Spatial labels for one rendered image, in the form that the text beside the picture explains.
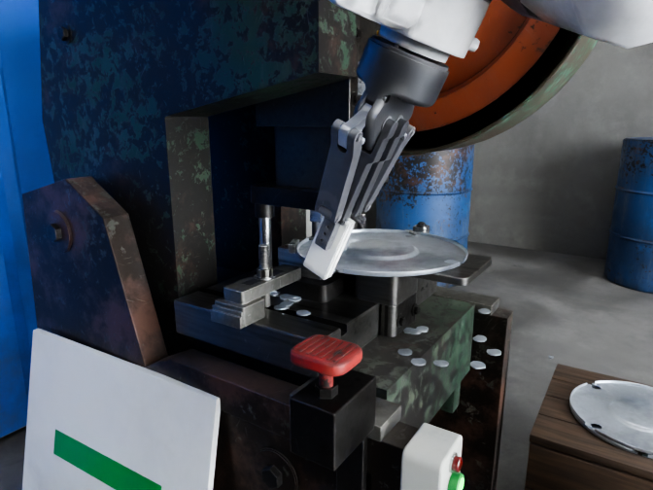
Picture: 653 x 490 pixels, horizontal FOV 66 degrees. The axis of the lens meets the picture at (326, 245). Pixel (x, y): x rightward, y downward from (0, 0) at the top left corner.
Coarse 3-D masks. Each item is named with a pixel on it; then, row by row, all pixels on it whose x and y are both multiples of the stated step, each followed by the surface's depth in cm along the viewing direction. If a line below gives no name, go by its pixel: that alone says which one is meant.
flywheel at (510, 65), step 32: (480, 32) 105; (512, 32) 101; (544, 32) 95; (448, 64) 110; (480, 64) 106; (512, 64) 99; (544, 64) 103; (448, 96) 108; (480, 96) 104; (512, 96) 108; (416, 128) 113
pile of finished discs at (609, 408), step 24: (600, 384) 125; (624, 384) 125; (576, 408) 114; (600, 408) 114; (624, 408) 113; (648, 408) 113; (600, 432) 105; (624, 432) 106; (648, 432) 106; (648, 456) 99
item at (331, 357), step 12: (312, 336) 57; (324, 336) 58; (300, 348) 55; (312, 348) 54; (324, 348) 54; (336, 348) 55; (348, 348) 55; (360, 348) 55; (300, 360) 53; (312, 360) 52; (324, 360) 52; (336, 360) 52; (348, 360) 52; (360, 360) 54; (324, 372) 52; (336, 372) 51; (324, 384) 55
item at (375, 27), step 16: (368, 32) 81; (288, 128) 83; (304, 128) 81; (320, 128) 79; (288, 144) 83; (304, 144) 82; (320, 144) 80; (288, 160) 84; (304, 160) 82; (320, 160) 81; (288, 176) 85; (304, 176) 83; (320, 176) 81
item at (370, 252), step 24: (312, 240) 93; (360, 240) 91; (384, 240) 91; (408, 240) 93; (432, 240) 93; (336, 264) 78; (360, 264) 78; (384, 264) 78; (408, 264) 78; (432, 264) 78; (456, 264) 77
